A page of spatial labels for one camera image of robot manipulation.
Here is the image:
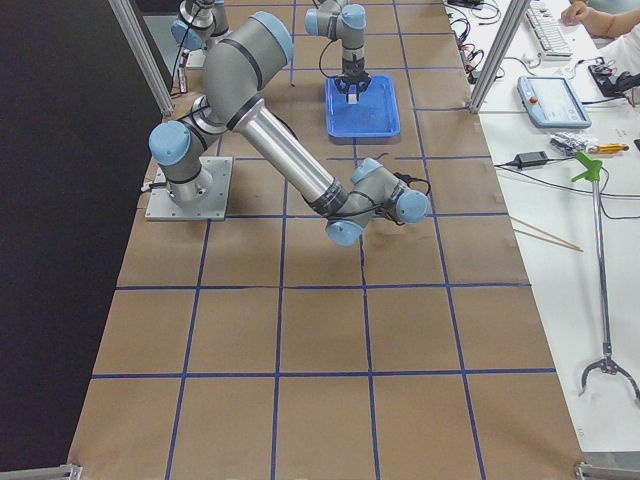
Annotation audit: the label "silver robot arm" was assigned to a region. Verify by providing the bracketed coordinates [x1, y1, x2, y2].
[149, 11, 431, 246]
[171, 1, 371, 104]

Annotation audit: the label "black power adapter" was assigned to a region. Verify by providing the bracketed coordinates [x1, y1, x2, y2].
[514, 151, 549, 170]

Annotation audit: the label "blue plastic tray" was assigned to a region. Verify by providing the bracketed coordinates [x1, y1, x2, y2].
[325, 74, 401, 139]

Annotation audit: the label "white keyboard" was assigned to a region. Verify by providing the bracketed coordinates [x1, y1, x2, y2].
[524, 2, 573, 61]

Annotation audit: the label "teach pendant tablet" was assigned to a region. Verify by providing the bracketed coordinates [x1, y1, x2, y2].
[517, 76, 592, 129]

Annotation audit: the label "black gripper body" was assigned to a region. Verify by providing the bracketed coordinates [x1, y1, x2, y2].
[342, 53, 366, 80]

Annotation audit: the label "brown paper table cover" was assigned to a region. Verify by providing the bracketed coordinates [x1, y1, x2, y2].
[69, 1, 581, 479]

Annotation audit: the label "wooden chopsticks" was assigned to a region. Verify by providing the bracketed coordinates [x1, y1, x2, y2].
[509, 216, 583, 252]

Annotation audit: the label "green handled reacher grabber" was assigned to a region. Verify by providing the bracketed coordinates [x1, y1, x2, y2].
[571, 151, 639, 404]

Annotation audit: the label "yellow tool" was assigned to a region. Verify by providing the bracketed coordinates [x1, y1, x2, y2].
[588, 143, 629, 155]

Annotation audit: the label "aluminium frame post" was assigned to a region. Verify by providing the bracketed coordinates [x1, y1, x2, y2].
[468, 0, 529, 114]

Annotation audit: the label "person hand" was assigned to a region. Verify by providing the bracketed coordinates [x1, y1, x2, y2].
[560, 1, 590, 26]

